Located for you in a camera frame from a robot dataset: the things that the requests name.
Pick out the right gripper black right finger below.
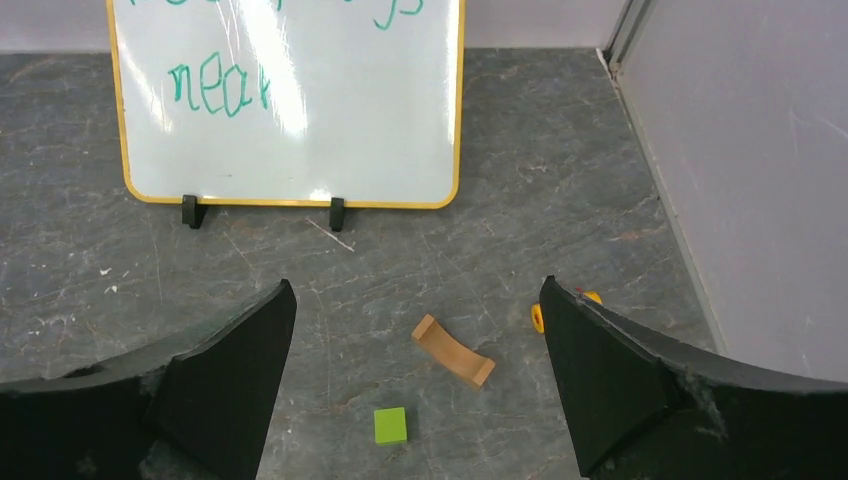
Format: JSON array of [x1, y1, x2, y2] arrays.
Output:
[[539, 277, 847, 479]]

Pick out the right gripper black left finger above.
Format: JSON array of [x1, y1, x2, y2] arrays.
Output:
[[1, 280, 297, 479]]

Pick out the yellow-framed whiteboard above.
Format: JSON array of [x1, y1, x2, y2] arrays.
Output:
[[106, 1, 466, 209]]

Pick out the black whiteboard stand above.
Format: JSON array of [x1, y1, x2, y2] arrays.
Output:
[[181, 195, 346, 232]]

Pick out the red toy car, yellow wheels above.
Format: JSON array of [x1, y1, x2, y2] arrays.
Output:
[[531, 289, 603, 333]]

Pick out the curved wooden block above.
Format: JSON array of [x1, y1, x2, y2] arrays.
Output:
[[411, 314, 496, 390]]

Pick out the green cube block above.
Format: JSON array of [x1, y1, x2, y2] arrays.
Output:
[[374, 407, 408, 446]]

